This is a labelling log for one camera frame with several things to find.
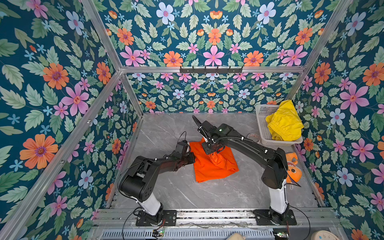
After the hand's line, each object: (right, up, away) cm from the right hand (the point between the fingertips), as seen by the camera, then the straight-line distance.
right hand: (207, 147), depth 84 cm
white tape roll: (+34, +4, +23) cm, 41 cm away
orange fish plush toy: (+47, -14, -4) cm, 49 cm away
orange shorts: (+3, -10, -2) cm, 11 cm away
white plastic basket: (+45, +24, +31) cm, 60 cm away
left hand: (-6, -6, +9) cm, 13 cm away
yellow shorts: (+53, +14, +15) cm, 56 cm away
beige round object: (+12, -37, -18) cm, 43 cm away
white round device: (+53, -38, -16) cm, 67 cm away
